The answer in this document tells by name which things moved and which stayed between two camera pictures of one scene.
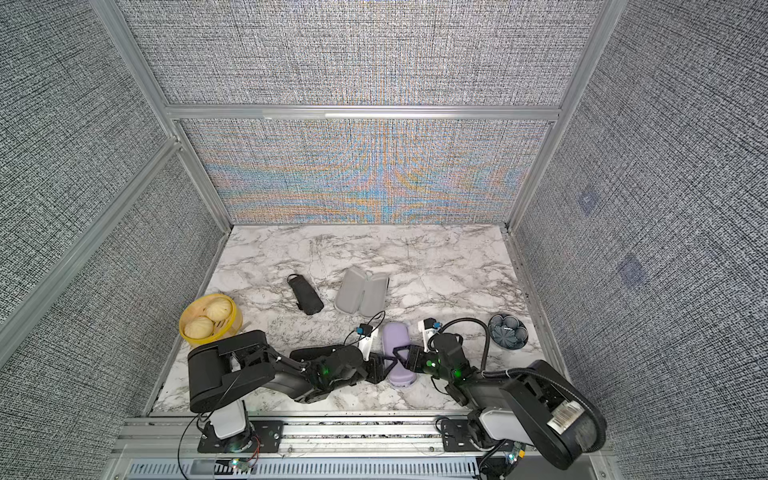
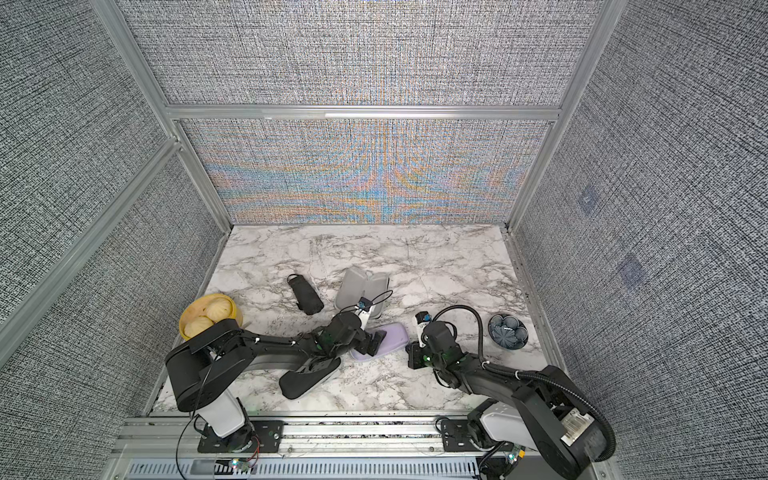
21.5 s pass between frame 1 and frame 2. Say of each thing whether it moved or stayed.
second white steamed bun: stayed
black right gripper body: stayed
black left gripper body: moved
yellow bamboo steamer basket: stayed
